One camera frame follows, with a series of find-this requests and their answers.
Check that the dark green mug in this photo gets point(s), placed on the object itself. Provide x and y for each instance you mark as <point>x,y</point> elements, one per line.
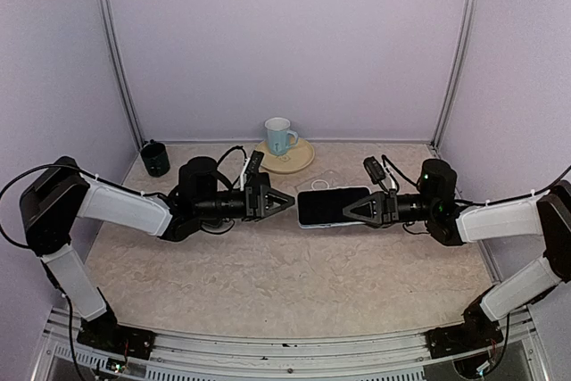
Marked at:
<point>155,158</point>

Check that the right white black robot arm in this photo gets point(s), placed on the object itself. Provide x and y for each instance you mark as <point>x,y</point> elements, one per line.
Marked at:
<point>454,222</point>

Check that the black smartphone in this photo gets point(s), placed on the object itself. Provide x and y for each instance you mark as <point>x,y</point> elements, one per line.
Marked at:
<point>328,206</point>

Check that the aluminium corner post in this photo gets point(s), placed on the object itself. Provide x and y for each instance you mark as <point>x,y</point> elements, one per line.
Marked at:
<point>126,100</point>
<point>458,61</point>

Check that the aluminium front rail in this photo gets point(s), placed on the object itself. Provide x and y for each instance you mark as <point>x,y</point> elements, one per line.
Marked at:
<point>183,356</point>

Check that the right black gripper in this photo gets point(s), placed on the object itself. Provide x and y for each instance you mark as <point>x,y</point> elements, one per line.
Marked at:
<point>384,209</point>

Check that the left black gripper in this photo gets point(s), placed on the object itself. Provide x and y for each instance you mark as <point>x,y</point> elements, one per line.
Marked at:
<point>256,202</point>

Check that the clear case with white ring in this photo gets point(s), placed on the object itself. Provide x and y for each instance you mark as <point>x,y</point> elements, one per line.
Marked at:
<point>329,179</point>

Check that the left aluminium corner post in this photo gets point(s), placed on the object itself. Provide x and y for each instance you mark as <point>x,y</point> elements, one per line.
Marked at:
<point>126,100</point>

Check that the light blue ceramic mug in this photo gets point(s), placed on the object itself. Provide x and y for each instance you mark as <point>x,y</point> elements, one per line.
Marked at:
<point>280,137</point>

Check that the cream round plate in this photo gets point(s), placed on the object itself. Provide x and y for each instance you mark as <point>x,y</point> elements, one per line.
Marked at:
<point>296,159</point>

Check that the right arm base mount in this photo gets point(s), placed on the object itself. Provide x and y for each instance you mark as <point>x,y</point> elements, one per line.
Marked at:
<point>476,331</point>

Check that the right aluminium corner post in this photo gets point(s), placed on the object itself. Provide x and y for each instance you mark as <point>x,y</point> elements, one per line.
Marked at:
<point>458,61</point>

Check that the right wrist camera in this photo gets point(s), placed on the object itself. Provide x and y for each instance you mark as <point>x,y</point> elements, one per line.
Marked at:
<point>375,172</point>

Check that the lilac phone case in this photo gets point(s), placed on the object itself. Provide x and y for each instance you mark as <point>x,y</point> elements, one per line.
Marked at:
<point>321,225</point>

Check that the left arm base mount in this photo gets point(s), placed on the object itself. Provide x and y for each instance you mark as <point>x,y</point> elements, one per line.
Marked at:
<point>126,341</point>

